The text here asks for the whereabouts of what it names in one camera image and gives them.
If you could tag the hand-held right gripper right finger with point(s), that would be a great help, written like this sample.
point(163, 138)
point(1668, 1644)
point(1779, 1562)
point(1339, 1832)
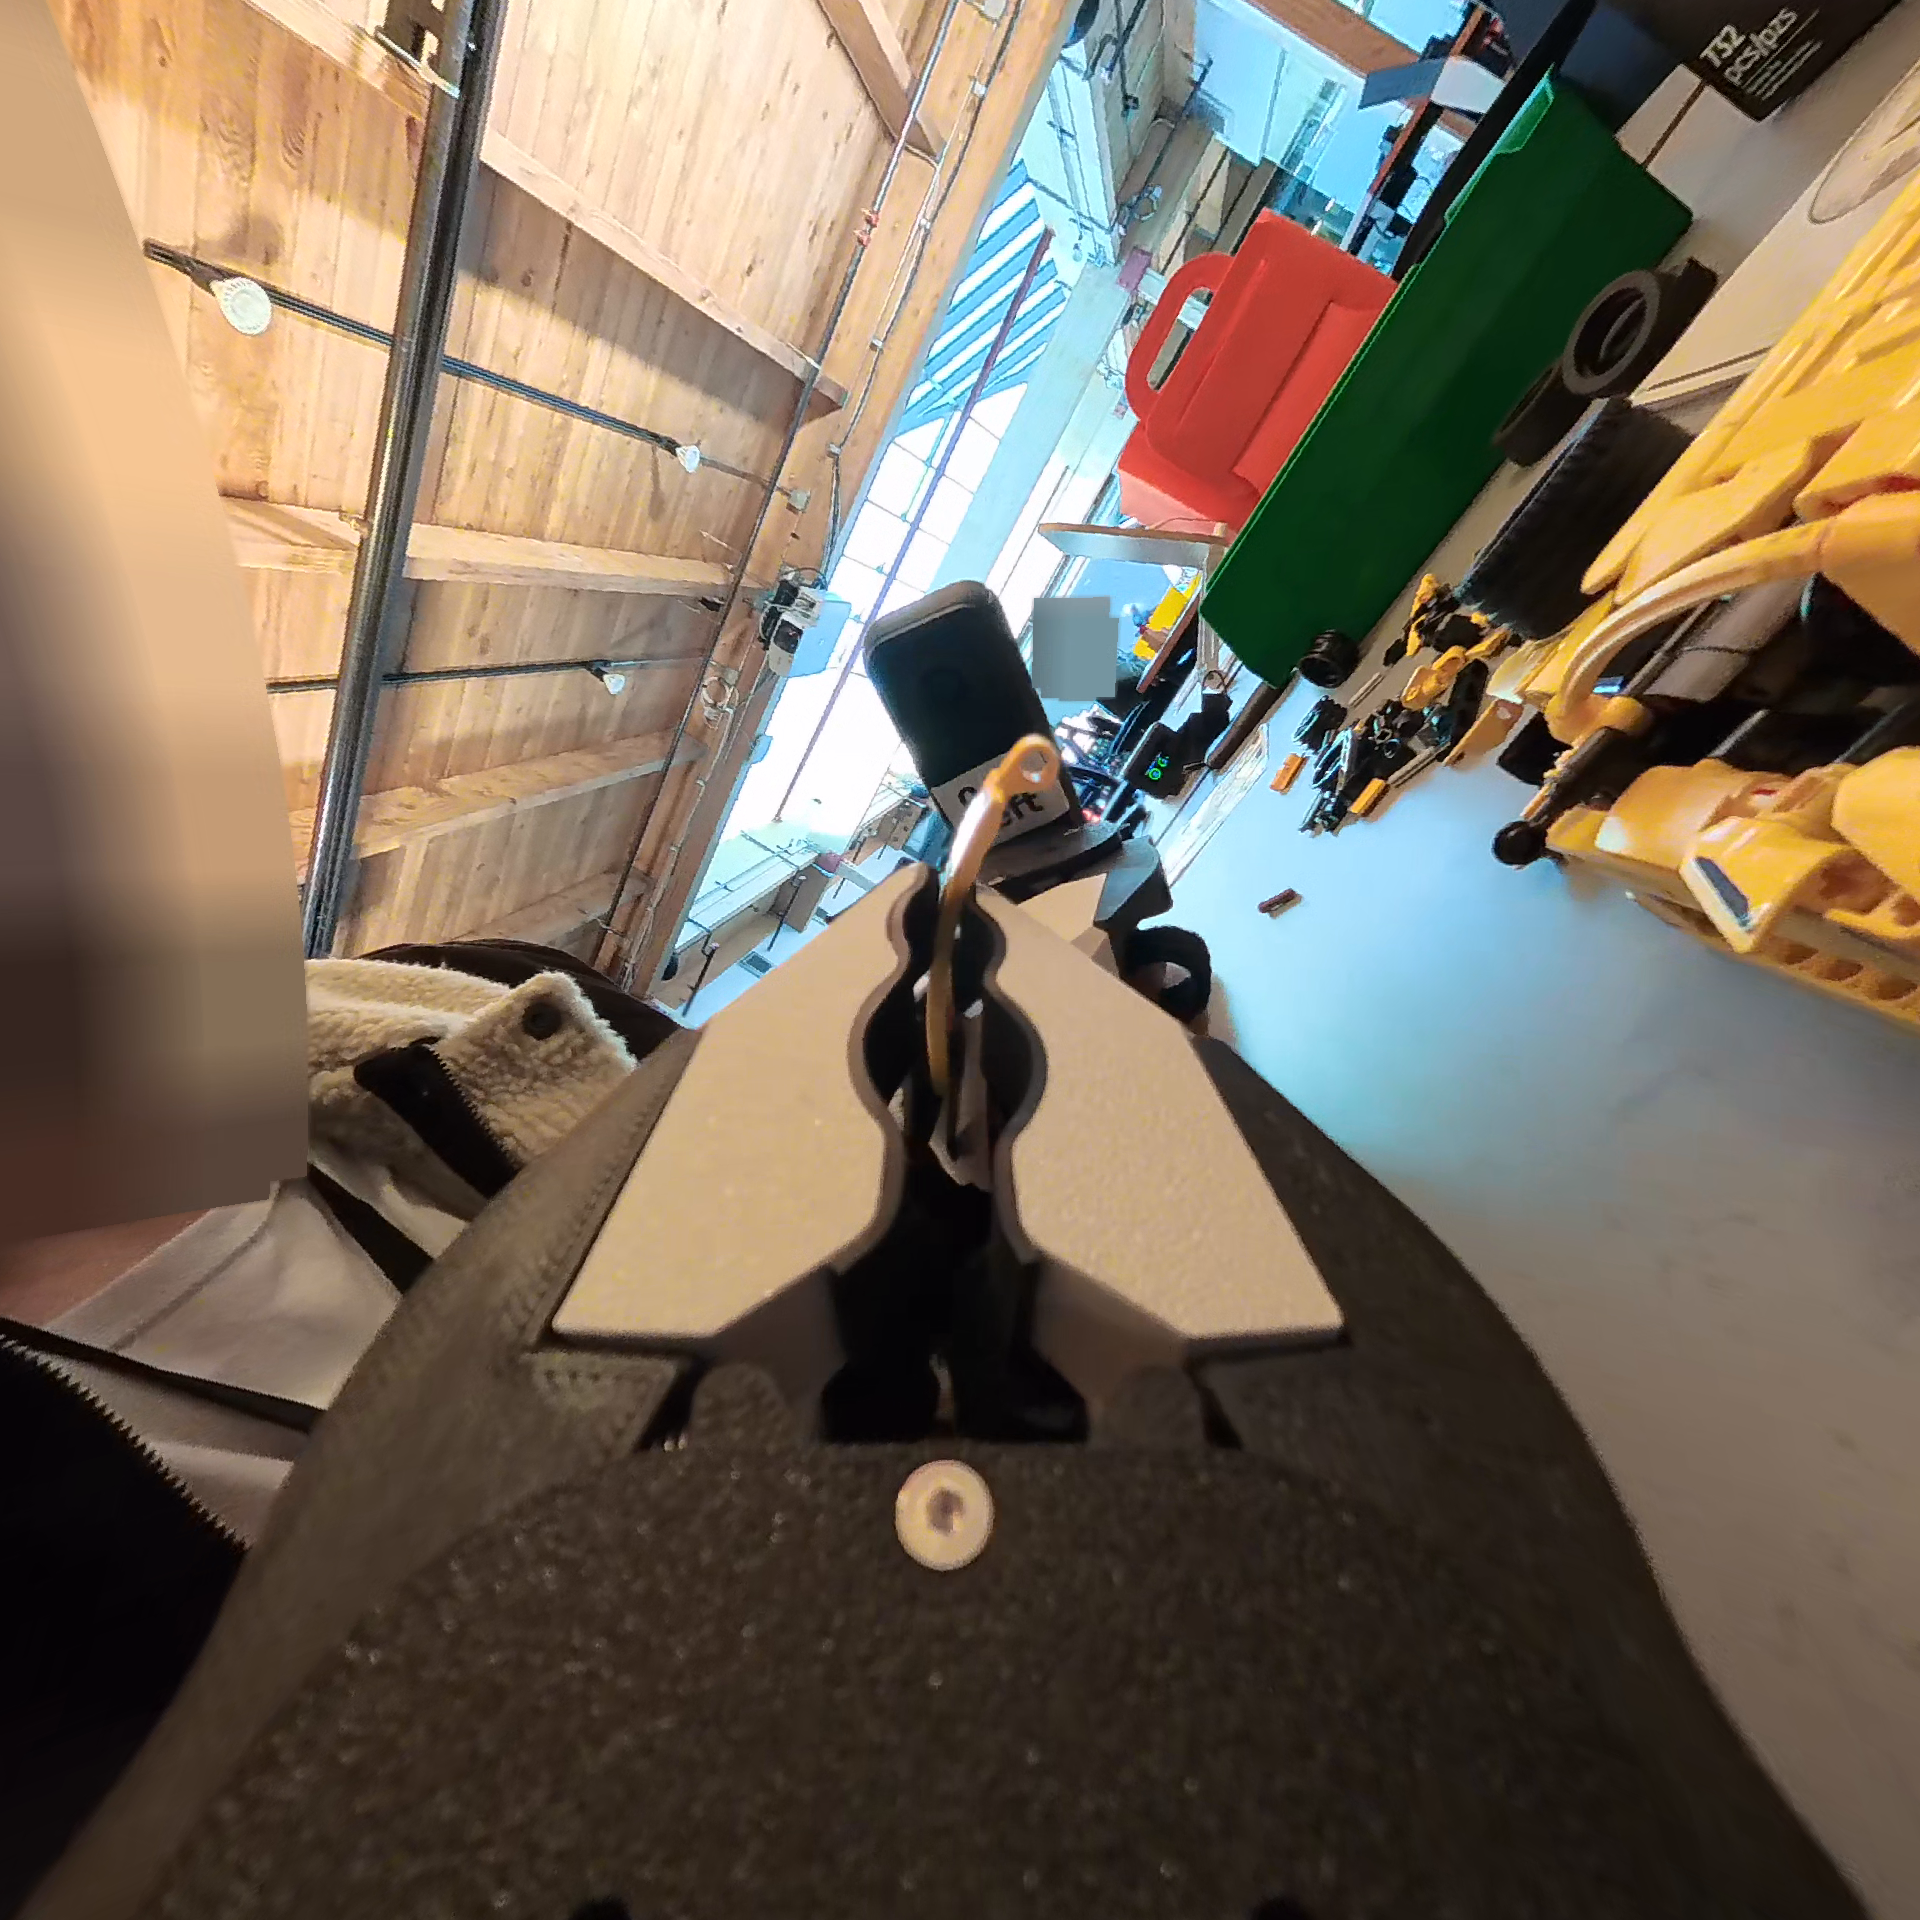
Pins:
point(1170, 1185)

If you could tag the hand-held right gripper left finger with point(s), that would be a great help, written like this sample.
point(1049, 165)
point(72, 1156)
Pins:
point(749, 1185)

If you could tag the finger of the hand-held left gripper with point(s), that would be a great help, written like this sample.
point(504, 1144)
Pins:
point(968, 1119)
point(1083, 913)

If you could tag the yellow toy brick car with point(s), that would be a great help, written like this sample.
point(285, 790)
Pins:
point(1799, 525)

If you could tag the grey desk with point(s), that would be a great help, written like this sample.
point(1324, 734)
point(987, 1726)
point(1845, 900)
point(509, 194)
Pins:
point(1500, 1125)

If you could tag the ceiling mounted device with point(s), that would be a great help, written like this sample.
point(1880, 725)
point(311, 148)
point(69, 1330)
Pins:
point(802, 622)

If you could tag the large window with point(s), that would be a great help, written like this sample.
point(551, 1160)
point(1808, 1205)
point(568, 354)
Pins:
point(931, 525)

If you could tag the small device with green display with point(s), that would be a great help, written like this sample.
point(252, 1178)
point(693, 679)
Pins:
point(1157, 762)

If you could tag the white paper sheet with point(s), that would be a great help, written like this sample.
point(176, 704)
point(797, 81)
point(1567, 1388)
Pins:
point(1215, 797)

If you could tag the small black toy wheel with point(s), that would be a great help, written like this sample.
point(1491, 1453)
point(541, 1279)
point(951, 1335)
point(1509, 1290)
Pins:
point(1329, 661)

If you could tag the pile of yellow black bricks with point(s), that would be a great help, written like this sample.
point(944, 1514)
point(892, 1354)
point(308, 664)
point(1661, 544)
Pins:
point(1424, 704)

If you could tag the red tote bag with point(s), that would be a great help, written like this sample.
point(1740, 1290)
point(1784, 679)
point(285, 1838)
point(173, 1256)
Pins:
point(1243, 375)

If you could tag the green plastic bin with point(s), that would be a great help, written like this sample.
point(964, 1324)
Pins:
point(1424, 450)

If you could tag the light grey top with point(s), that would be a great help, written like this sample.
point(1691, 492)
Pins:
point(194, 1319)

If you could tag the metal ceiling pipe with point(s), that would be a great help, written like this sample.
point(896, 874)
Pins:
point(388, 450)

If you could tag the black toy tyre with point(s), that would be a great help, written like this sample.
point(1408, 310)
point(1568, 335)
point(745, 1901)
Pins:
point(1546, 429)
point(1628, 340)
point(1575, 525)

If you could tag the open instruction booklet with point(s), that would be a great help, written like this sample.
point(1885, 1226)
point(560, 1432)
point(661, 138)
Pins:
point(1723, 301)

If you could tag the toy car set box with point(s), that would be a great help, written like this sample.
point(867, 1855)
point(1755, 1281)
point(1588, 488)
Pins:
point(1785, 45)

